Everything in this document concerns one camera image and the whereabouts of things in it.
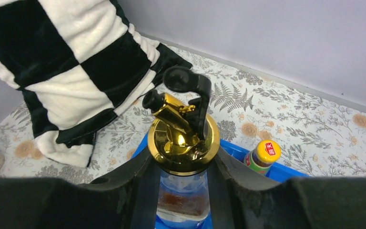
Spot black white checkered pillow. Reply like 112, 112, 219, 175
0, 0, 192, 167

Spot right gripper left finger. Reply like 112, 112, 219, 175
0, 148, 161, 229

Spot yellow-cap sauce bottle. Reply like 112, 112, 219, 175
243, 140, 281, 176

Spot blue plastic divided bin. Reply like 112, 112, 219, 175
131, 131, 307, 229

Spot clear gold-cap bottle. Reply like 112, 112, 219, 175
142, 66, 220, 229

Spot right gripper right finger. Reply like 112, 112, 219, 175
207, 149, 366, 229

